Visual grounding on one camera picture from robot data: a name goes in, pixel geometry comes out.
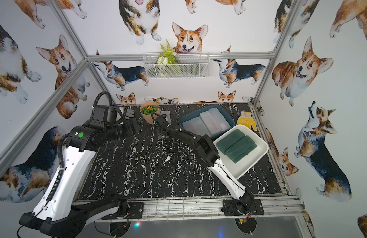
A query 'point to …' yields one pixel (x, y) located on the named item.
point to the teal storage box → (229, 117)
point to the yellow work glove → (247, 120)
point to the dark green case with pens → (223, 144)
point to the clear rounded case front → (222, 123)
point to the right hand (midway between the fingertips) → (163, 131)
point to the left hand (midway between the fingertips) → (137, 125)
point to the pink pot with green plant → (147, 108)
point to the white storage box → (236, 170)
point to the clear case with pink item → (210, 123)
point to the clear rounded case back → (167, 113)
